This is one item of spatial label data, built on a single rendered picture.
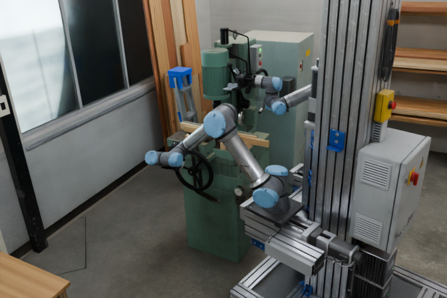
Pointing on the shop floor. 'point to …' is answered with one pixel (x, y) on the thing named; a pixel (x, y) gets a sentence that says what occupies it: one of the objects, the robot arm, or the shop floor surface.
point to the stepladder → (178, 77)
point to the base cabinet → (218, 215)
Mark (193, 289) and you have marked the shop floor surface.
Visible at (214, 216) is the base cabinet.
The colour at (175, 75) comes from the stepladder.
